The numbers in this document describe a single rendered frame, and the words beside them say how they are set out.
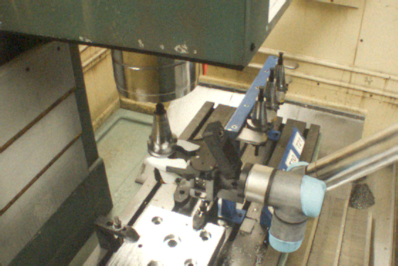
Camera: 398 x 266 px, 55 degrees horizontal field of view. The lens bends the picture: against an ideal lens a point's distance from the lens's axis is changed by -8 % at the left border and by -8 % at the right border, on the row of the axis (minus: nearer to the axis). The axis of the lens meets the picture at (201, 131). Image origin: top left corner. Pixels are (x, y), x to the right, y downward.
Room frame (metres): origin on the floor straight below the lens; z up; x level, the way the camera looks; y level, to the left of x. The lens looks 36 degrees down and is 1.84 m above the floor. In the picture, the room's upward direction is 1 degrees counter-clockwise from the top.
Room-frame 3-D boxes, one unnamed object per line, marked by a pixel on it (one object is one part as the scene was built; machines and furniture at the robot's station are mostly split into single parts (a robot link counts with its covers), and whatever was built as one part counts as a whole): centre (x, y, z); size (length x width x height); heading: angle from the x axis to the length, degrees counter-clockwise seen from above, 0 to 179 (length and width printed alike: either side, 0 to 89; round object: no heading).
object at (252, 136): (0.84, -0.13, 1.21); 0.07 x 0.05 x 0.01; 67
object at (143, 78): (0.68, 0.08, 1.52); 0.16 x 0.16 x 0.12
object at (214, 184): (0.63, -0.04, 1.27); 0.12 x 0.08 x 0.09; 67
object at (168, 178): (0.64, 0.07, 1.28); 0.09 x 0.03 x 0.06; 81
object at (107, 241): (0.72, 0.23, 0.97); 0.13 x 0.03 x 0.15; 67
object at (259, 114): (0.89, -0.15, 1.26); 0.04 x 0.04 x 0.07
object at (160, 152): (0.68, 0.08, 1.32); 0.06 x 0.06 x 0.03
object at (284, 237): (0.58, -0.19, 1.18); 0.11 x 0.08 x 0.11; 161
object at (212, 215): (0.79, 0.00, 0.97); 0.13 x 0.03 x 0.15; 157
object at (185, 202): (0.98, 0.03, 0.93); 0.26 x 0.05 x 0.06; 162
